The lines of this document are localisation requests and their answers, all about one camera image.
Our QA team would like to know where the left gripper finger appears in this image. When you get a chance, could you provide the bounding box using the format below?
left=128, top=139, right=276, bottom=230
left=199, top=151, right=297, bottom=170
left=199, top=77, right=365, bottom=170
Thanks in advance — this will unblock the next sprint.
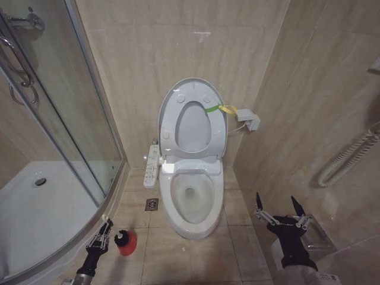
left=85, top=221, right=109, bottom=250
left=102, top=218, right=115, bottom=250

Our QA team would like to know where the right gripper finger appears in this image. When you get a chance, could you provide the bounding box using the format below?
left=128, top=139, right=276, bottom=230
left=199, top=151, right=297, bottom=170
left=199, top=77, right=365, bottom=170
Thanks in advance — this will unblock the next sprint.
left=254, top=192, right=279, bottom=226
left=290, top=195, right=313, bottom=232

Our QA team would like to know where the white ceramic toilet bowl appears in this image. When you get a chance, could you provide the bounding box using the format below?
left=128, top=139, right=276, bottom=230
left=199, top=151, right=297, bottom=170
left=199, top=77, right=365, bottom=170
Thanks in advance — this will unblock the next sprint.
left=159, top=154, right=225, bottom=240

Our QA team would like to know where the white toilet lid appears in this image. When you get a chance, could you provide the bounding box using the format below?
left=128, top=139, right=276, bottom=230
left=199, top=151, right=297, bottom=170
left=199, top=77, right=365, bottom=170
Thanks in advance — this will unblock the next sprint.
left=157, top=77, right=230, bottom=158

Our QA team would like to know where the white paper roll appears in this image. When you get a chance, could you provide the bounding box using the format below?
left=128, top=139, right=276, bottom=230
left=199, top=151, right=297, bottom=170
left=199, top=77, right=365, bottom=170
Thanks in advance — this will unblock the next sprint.
left=269, top=237, right=285, bottom=271

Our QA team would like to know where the stainless steel paper holder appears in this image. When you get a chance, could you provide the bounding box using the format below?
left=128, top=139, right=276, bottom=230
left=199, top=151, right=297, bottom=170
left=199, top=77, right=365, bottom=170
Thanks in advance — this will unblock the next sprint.
left=305, top=220, right=337, bottom=254

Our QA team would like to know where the white shower tray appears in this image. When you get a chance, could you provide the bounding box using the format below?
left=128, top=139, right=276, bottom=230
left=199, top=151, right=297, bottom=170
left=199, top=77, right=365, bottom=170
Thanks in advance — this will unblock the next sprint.
left=0, top=160, right=123, bottom=270

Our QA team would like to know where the white bidet control panel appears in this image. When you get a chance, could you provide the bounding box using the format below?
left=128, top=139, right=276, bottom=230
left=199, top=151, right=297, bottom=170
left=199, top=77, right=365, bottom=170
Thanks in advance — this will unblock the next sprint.
left=143, top=143, right=160, bottom=188

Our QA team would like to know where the chrome shower faucet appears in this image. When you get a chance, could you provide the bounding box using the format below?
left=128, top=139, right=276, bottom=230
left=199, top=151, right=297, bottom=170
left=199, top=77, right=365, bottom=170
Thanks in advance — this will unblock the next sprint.
left=5, top=8, right=46, bottom=31

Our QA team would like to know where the white coiled cord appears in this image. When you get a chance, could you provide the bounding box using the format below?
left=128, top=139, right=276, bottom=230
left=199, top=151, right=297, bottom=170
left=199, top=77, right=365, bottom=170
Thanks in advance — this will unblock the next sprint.
left=318, top=122, right=380, bottom=188

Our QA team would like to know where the white power cable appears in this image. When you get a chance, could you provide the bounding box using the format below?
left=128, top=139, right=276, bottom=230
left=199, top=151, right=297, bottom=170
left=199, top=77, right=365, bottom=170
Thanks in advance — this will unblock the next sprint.
left=226, top=121, right=249, bottom=135

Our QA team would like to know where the white toilet seat ring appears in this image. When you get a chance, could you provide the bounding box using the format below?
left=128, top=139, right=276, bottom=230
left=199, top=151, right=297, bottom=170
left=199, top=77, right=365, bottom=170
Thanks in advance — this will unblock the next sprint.
left=161, top=80, right=229, bottom=163

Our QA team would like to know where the grey wall socket box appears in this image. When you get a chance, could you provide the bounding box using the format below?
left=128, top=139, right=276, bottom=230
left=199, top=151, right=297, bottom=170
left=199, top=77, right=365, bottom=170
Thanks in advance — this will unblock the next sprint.
left=235, top=109, right=262, bottom=132

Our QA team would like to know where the yellow strap loop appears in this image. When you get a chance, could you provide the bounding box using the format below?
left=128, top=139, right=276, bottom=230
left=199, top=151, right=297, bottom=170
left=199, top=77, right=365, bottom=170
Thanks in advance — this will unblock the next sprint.
left=218, top=103, right=237, bottom=115

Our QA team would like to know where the curved glass shower enclosure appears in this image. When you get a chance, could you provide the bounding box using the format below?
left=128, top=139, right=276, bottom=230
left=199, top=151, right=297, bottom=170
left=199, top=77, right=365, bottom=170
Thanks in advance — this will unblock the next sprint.
left=0, top=0, right=129, bottom=283

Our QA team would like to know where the chrome shower hose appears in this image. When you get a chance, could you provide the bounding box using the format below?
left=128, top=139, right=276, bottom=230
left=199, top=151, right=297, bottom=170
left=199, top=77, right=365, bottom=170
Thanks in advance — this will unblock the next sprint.
left=0, top=34, right=40, bottom=105

